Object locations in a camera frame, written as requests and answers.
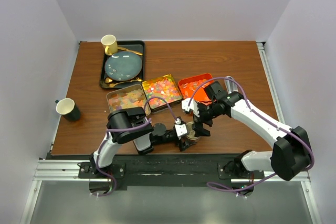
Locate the black serving tray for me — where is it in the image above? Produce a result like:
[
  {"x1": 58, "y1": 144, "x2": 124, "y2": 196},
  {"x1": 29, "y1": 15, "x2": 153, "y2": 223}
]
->
[{"x1": 99, "y1": 40, "x2": 145, "y2": 86}]

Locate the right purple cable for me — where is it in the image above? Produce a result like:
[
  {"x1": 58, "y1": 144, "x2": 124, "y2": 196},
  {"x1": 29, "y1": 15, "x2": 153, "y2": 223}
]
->
[{"x1": 187, "y1": 77, "x2": 315, "y2": 192}]

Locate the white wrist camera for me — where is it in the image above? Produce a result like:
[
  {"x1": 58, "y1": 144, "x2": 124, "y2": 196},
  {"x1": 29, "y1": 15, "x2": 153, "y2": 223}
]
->
[
  {"x1": 181, "y1": 98, "x2": 199, "y2": 117},
  {"x1": 174, "y1": 117, "x2": 188, "y2": 140}
]

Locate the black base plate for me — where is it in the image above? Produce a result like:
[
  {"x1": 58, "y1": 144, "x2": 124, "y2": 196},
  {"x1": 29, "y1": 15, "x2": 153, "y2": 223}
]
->
[{"x1": 78, "y1": 153, "x2": 265, "y2": 191}]

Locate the orange box of lollipops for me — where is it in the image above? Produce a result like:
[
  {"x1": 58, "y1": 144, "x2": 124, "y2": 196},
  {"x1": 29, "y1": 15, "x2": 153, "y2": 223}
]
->
[{"x1": 178, "y1": 73, "x2": 213, "y2": 105}]

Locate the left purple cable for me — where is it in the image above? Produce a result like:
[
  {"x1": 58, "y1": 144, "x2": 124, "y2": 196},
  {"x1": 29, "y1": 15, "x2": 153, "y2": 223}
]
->
[{"x1": 94, "y1": 97, "x2": 181, "y2": 197}]

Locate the metal candy scoop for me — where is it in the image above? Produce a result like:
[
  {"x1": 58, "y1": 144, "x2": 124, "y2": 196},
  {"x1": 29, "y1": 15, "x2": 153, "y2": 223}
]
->
[{"x1": 224, "y1": 76, "x2": 237, "y2": 94}]

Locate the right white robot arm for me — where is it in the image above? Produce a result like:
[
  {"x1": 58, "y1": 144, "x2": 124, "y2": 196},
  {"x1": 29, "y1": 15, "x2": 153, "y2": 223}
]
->
[{"x1": 185, "y1": 81, "x2": 314, "y2": 181}]

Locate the gold spoon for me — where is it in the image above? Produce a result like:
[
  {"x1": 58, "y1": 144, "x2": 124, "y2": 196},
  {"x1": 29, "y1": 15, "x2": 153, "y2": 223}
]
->
[{"x1": 104, "y1": 77, "x2": 142, "y2": 86}]

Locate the silver tin of popsicle candies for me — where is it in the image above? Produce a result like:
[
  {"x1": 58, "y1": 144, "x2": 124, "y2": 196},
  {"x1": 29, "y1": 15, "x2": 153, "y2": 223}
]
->
[{"x1": 107, "y1": 84, "x2": 147, "y2": 112}]

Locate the yellow mug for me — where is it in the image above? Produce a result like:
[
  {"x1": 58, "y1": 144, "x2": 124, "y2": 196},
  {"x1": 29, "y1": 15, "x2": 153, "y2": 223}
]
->
[{"x1": 101, "y1": 35, "x2": 118, "y2": 56}]

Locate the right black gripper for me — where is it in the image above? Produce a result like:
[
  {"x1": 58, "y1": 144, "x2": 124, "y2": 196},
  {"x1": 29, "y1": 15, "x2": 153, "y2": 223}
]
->
[{"x1": 192, "y1": 101, "x2": 221, "y2": 137}]

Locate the dark green paper cup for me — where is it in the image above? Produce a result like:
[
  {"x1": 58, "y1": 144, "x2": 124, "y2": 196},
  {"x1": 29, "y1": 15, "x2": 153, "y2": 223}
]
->
[{"x1": 55, "y1": 98, "x2": 81, "y2": 122}]

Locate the blue-grey plate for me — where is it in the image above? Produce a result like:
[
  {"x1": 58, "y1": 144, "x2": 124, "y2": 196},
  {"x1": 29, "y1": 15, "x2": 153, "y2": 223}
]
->
[{"x1": 104, "y1": 51, "x2": 143, "y2": 80}]

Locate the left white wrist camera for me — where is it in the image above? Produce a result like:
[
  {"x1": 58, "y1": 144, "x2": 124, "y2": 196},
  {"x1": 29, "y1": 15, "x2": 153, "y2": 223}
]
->
[{"x1": 174, "y1": 117, "x2": 188, "y2": 140}]

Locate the gold fork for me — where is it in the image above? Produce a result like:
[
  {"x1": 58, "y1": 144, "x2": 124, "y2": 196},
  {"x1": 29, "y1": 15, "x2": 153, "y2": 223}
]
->
[{"x1": 100, "y1": 82, "x2": 131, "y2": 89}]

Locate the gold tin of gummy candies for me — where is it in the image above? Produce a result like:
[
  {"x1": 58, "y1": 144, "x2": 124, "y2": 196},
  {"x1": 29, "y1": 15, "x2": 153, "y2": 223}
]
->
[{"x1": 142, "y1": 74, "x2": 183, "y2": 106}]

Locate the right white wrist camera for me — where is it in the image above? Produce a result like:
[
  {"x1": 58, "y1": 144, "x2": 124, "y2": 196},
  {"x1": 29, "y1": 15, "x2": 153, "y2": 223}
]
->
[{"x1": 181, "y1": 98, "x2": 199, "y2": 117}]

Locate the clear plastic jar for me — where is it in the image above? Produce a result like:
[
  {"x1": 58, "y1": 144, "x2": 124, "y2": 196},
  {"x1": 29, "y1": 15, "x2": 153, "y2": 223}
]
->
[{"x1": 186, "y1": 132, "x2": 200, "y2": 141}]

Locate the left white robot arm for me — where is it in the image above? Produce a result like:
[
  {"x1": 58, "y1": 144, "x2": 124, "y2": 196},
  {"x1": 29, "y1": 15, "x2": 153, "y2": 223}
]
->
[{"x1": 90, "y1": 107, "x2": 190, "y2": 178}]

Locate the purple cable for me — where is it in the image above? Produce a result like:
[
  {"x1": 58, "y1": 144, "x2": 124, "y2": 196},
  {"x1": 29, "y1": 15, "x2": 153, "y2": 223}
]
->
[
  {"x1": 94, "y1": 97, "x2": 181, "y2": 197},
  {"x1": 187, "y1": 77, "x2": 315, "y2": 192}
]

